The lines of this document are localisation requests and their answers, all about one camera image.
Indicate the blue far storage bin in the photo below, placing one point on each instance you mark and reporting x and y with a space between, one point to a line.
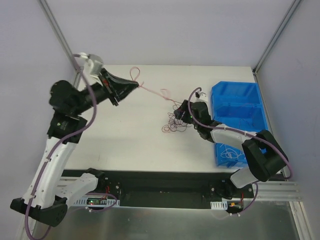
235 93

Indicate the aluminium frame post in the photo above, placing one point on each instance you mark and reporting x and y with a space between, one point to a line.
58 33
293 8

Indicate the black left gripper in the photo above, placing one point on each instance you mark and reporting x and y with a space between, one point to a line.
110 88

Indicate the white cable duct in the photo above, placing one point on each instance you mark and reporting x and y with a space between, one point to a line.
219 205
96 201

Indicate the blue middle storage bin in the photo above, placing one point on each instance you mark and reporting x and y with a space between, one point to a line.
246 117

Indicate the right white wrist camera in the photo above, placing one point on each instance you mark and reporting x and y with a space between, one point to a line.
201 96

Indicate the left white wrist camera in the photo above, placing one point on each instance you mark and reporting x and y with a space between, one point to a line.
93 63

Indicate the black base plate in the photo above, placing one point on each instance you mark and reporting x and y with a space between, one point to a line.
178 190

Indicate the right aluminium frame post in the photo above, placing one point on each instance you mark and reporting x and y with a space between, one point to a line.
293 8

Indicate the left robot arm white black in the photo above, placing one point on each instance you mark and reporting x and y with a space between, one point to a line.
44 201

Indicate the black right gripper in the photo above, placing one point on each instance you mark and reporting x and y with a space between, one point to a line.
182 111

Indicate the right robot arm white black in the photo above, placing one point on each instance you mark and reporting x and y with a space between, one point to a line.
264 156

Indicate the left white cable duct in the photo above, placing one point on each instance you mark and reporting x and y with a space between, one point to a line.
96 201

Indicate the right white cable duct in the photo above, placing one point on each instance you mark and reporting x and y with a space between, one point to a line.
219 205

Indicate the blue storage bin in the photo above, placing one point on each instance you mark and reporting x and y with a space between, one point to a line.
246 117
230 157
235 93

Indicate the blue near storage bin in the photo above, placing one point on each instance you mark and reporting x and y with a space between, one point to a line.
230 157

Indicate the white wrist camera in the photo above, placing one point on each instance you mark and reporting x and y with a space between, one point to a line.
93 63
201 96

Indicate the left aluminium frame post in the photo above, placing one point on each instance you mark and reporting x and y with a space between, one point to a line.
58 33

